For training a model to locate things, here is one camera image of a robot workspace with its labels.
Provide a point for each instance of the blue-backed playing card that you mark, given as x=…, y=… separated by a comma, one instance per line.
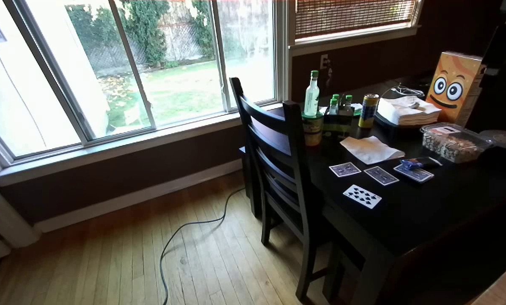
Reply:
x=417, y=175
x=381, y=175
x=344, y=170

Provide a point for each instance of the ten of spades card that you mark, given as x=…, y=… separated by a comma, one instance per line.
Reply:
x=362, y=197

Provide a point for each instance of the dark wooden ladder-back chair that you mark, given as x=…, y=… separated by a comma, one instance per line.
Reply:
x=274, y=146

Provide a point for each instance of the tan paper cup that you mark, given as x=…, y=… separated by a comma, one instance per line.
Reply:
x=312, y=132

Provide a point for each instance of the clear glass bottle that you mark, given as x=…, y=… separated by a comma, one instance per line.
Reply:
x=312, y=95

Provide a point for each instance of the black bottle box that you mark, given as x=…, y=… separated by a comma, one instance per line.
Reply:
x=339, y=124

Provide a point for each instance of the small green bottle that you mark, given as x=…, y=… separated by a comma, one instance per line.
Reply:
x=347, y=102
x=334, y=104

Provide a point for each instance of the white paper napkin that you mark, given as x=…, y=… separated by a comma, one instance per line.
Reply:
x=371, y=149

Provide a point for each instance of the yellow and blue can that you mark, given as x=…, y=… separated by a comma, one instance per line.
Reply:
x=368, y=112

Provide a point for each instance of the bamboo window blind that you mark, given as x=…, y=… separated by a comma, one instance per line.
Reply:
x=347, y=14

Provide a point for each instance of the dark wooden table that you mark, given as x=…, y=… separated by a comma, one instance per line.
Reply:
x=432, y=220

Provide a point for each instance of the clear plastic seed container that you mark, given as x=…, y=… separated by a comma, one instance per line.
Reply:
x=452, y=144

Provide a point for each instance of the clear plastic lid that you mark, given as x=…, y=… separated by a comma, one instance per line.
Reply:
x=503, y=139

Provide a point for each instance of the white window frame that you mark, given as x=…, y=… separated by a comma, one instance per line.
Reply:
x=122, y=137

